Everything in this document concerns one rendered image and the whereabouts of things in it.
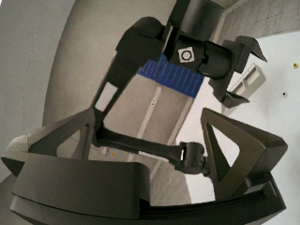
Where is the white three-compartment bin rack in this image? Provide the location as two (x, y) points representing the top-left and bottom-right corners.
(220, 63), (266, 116)

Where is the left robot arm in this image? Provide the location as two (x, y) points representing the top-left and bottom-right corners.
(90, 0), (228, 182)

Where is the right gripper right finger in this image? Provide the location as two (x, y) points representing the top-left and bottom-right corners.
(201, 107), (289, 200)

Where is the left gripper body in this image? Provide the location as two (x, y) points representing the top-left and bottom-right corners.
(194, 36), (255, 103)

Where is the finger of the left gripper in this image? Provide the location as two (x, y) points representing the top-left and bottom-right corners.
(222, 90), (250, 109)
(235, 36), (267, 63)

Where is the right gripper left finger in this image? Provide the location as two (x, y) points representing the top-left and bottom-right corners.
(8, 108), (96, 159)

